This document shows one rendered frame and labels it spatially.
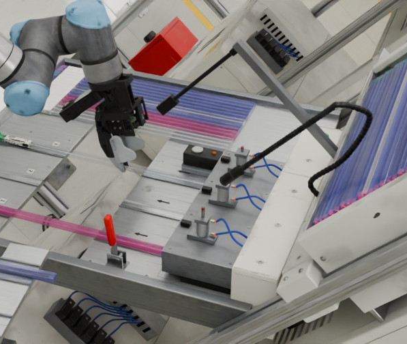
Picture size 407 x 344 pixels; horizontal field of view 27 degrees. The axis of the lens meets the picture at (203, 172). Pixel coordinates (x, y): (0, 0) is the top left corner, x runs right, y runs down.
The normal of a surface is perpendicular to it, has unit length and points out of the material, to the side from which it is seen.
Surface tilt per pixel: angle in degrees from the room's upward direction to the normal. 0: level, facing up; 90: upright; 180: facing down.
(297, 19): 0
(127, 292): 90
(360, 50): 0
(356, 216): 90
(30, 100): 90
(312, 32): 0
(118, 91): 90
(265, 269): 43
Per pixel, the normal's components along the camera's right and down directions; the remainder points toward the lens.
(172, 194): 0.01, -0.82
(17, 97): -0.07, 0.77
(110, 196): 0.65, -0.46
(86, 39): -0.14, 0.52
